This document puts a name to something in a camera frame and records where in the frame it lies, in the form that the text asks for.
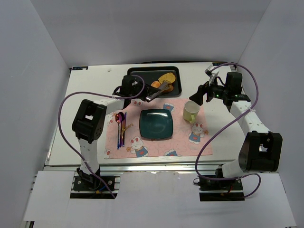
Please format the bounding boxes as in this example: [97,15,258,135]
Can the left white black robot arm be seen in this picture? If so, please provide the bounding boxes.
[72,75,172,181]

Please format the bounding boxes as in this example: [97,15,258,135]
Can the round bun orange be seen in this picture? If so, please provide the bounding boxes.
[151,81,161,88]

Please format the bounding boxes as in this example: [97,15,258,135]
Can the pink bunny placemat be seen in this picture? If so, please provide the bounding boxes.
[104,98,209,159]

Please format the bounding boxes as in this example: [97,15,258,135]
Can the toast slice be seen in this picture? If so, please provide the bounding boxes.
[158,73,176,84]

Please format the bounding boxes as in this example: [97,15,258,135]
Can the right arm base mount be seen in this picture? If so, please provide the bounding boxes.
[193,177,245,202]

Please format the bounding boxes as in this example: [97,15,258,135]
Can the brown bread slice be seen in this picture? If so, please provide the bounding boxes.
[163,85,174,93]

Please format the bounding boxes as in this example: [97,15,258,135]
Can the iridescent knife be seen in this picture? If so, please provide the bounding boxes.
[120,112,127,147]

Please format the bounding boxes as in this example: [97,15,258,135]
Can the iridescent spoon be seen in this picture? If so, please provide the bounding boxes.
[115,112,125,149]

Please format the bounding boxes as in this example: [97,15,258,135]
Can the pale green mug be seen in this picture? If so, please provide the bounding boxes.
[183,100,200,124]

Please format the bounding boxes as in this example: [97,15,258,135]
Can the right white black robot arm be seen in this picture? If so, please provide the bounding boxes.
[190,72,283,180]

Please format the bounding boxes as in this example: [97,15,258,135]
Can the dark green square plate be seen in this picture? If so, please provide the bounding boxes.
[139,109,173,140]

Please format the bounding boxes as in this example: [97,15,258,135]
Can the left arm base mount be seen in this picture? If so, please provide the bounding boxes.
[70,168,120,200]

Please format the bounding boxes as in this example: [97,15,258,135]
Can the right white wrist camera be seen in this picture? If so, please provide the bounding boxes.
[205,65,219,84]

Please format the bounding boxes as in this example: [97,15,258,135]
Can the black baking tray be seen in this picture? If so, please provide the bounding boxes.
[127,66,182,98]

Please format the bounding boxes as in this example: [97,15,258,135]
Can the white front board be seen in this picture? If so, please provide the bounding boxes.
[24,171,296,228]

